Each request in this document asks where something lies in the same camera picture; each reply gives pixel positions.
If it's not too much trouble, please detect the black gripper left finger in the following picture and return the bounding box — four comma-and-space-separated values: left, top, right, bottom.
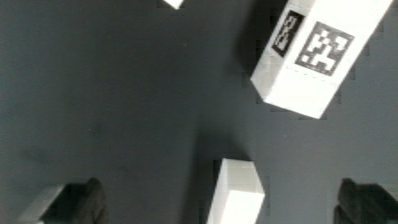
16, 177, 110, 224

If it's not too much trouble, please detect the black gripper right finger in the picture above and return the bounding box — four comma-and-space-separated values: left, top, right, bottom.
332, 178, 398, 224

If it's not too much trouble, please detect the white square tabletop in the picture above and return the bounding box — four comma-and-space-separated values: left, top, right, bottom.
206, 159, 266, 224

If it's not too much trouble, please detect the white table leg with tag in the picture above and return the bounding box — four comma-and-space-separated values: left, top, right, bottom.
250, 0, 392, 118

